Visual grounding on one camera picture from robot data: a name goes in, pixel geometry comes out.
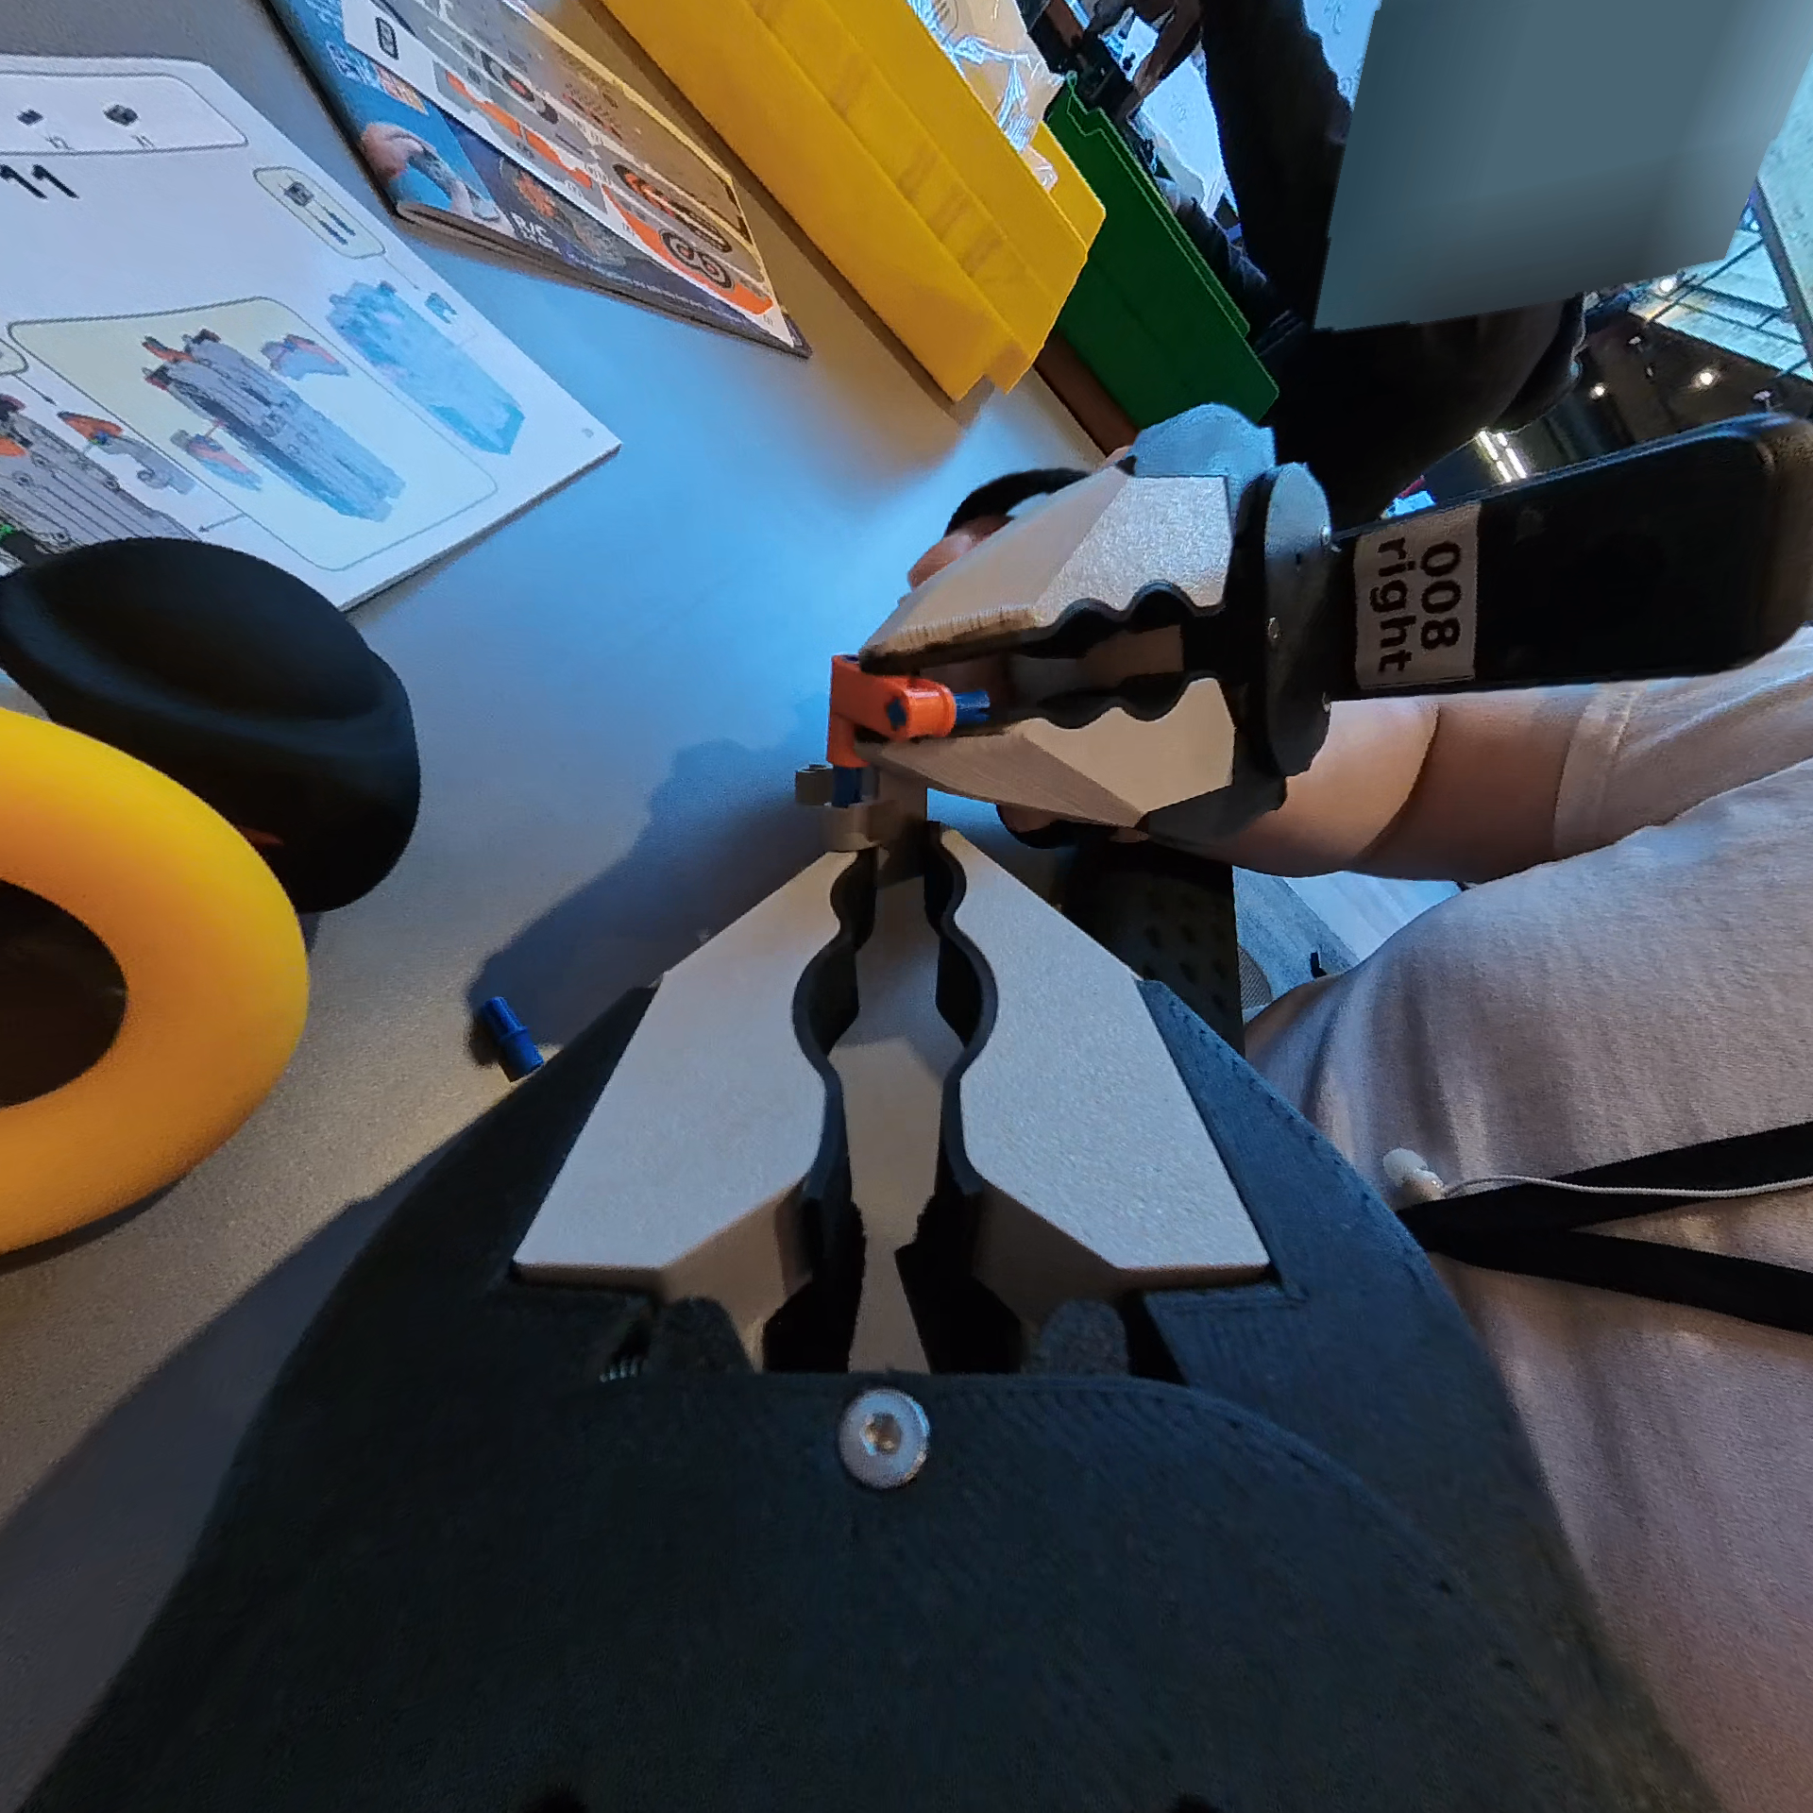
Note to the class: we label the orange connector with blue pins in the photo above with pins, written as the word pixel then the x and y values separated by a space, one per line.
pixel 878 701

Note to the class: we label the printed sticker sheet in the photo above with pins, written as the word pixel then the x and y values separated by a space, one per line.
pixel 638 211

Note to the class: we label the green storage bin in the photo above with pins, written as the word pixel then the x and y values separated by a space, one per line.
pixel 1147 281

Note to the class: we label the small blue pin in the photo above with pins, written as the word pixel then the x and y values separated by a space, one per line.
pixel 507 1030

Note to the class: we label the open instruction booklet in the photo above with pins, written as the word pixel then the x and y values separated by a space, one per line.
pixel 282 255

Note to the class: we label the grey desk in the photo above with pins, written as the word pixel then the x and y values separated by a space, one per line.
pixel 638 566

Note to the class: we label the nested yellow storage bins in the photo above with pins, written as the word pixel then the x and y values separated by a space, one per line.
pixel 852 143

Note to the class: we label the black foam wheel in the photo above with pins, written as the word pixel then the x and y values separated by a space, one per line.
pixel 210 678

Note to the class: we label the clear plastic wrap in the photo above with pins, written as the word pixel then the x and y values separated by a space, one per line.
pixel 991 84

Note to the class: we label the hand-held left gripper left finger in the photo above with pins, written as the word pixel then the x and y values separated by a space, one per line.
pixel 678 1132

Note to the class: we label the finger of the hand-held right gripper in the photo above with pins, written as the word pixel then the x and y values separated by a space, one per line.
pixel 1120 552
pixel 1133 757

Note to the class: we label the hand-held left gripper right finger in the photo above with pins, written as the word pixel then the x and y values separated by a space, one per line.
pixel 1105 1132

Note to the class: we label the person's right hand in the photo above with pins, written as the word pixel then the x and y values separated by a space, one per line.
pixel 956 552

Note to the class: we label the person's right forearm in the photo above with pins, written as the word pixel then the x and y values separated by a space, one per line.
pixel 1418 793

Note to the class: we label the grey angled brick piece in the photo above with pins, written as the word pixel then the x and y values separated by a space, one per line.
pixel 857 821

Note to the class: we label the small colourful booklet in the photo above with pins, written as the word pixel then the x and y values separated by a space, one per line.
pixel 425 196

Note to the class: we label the person's torso in white shirt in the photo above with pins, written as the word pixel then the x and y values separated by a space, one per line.
pixel 1627 1416

